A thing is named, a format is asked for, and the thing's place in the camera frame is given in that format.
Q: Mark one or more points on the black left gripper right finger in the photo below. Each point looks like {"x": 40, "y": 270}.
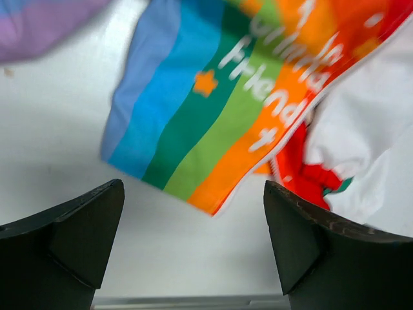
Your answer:
{"x": 325, "y": 261}

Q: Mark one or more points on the aluminium table edge rail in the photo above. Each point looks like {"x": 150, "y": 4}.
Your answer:
{"x": 194, "y": 302}

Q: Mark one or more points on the red white rainbow jacket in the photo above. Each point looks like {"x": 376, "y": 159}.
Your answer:
{"x": 206, "y": 93}

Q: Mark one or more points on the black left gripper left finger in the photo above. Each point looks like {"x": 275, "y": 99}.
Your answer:
{"x": 57, "y": 258}

